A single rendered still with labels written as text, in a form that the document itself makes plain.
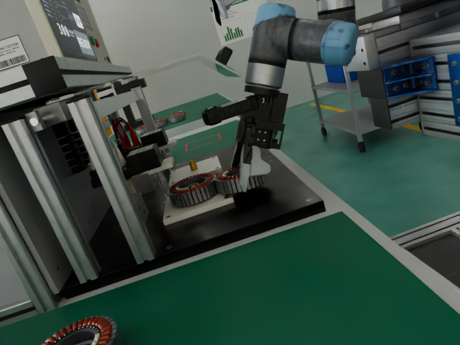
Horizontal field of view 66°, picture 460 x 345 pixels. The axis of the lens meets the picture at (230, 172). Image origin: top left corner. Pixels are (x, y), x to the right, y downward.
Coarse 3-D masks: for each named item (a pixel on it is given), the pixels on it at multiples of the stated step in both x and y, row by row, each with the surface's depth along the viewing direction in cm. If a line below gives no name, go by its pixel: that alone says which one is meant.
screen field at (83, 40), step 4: (76, 32) 76; (80, 32) 79; (76, 36) 74; (80, 36) 78; (84, 36) 81; (80, 40) 77; (84, 40) 80; (88, 40) 84; (80, 44) 76; (84, 44) 79; (88, 44) 83; (84, 48) 78; (88, 48) 82; (84, 52) 77; (88, 52) 80; (92, 52) 84
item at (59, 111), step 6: (60, 102) 60; (36, 108) 59; (42, 108) 59; (48, 108) 59; (54, 108) 59; (60, 108) 59; (66, 108) 62; (42, 114) 59; (54, 114) 59; (60, 114) 59; (66, 114) 61; (54, 120) 60; (60, 120) 60; (48, 126) 60
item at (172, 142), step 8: (160, 128) 101; (144, 136) 95; (152, 136) 96; (160, 136) 96; (144, 144) 96; (160, 144) 96; (168, 144) 97; (176, 144) 97; (120, 152) 97; (128, 152) 96
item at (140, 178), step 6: (144, 174) 97; (132, 180) 97; (138, 180) 98; (144, 180) 98; (150, 180) 98; (138, 186) 98; (144, 186) 98; (150, 186) 98; (138, 192) 99; (144, 192) 99
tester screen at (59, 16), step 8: (40, 0) 60; (48, 0) 64; (56, 0) 69; (64, 0) 75; (72, 0) 81; (48, 8) 63; (56, 8) 67; (72, 8) 79; (48, 16) 61; (56, 16) 66; (64, 16) 71; (56, 24) 64; (64, 24) 69; (72, 24) 75; (56, 32) 63; (72, 32) 72; (72, 40) 71; (64, 48) 64; (80, 48) 75; (88, 56) 79
